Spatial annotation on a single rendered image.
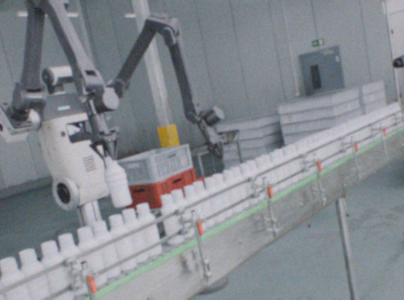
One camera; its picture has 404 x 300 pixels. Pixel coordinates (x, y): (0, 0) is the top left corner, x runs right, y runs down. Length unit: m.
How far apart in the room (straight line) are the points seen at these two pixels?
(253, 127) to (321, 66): 3.97
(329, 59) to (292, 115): 4.16
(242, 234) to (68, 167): 0.77
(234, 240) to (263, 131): 7.10
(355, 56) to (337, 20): 0.93
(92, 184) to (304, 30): 10.81
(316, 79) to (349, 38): 1.17
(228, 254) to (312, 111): 6.53
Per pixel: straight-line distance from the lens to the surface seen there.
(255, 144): 8.93
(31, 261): 1.31
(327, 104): 8.12
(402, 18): 6.09
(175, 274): 1.59
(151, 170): 4.05
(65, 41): 1.72
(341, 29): 12.26
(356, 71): 12.15
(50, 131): 2.12
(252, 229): 1.94
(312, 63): 12.51
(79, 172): 2.12
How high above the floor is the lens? 1.43
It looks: 10 degrees down
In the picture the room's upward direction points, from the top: 12 degrees counter-clockwise
